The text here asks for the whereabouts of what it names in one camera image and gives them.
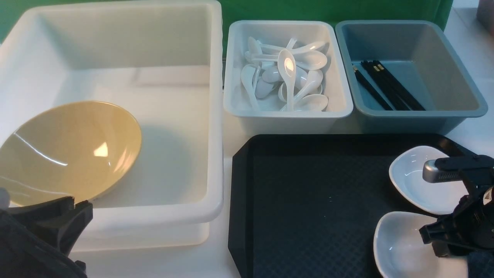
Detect black chopsticks in bin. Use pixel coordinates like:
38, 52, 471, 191
352, 60, 426, 111

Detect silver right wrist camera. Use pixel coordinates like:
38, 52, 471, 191
422, 155, 494, 183

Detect white spoon bin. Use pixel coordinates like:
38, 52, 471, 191
223, 20, 354, 136

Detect green backdrop cloth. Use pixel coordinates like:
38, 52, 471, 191
0, 0, 456, 43

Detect white square dish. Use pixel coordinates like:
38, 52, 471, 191
389, 146, 468, 215
373, 211, 468, 278

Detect white ceramic spoons pile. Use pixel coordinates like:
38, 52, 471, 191
240, 37, 328, 111

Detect blue-grey chopstick bin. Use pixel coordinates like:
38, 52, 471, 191
335, 20, 488, 134

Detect white ceramic spoon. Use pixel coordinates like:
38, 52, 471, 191
277, 49, 296, 111

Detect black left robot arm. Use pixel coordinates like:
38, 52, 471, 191
0, 188, 93, 278

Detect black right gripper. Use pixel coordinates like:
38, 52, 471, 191
419, 193, 494, 257

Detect large white plastic tub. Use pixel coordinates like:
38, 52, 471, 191
1, 0, 223, 253

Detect large yellow noodle bowl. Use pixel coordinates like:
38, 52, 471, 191
1, 101, 143, 207

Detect black serving tray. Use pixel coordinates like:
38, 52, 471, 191
228, 134, 493, 278

